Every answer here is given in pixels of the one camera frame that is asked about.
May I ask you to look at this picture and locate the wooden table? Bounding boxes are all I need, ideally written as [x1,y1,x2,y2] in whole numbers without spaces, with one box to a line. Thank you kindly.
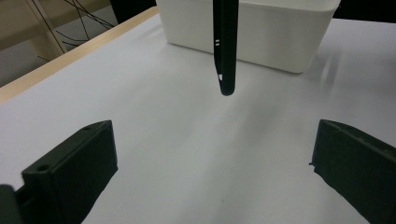
[0,6,161,105]

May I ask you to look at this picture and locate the light wooden shelf unit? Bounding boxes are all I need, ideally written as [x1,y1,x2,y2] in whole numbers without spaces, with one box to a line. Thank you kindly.
[0,0,113,88]

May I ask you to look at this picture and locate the white plastic storage box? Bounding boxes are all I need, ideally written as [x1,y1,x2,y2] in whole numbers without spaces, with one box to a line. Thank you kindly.
[155,0,342,75]

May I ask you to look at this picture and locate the black curtain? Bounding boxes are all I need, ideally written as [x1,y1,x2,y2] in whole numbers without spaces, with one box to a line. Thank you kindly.
[109,0,158,24]

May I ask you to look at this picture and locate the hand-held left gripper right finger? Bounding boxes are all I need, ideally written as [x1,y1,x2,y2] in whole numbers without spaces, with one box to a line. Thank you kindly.
[309,119,396,224]

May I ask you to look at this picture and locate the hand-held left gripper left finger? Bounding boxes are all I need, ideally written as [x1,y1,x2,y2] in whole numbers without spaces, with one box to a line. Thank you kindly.
[14,119,120,224]

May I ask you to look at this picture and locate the bundle of black cables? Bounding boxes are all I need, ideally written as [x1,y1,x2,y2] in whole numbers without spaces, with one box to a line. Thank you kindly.
[31,0,116,59]

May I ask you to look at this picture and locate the white table mat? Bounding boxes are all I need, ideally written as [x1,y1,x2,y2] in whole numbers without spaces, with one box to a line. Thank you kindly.
[0,13,396,224]

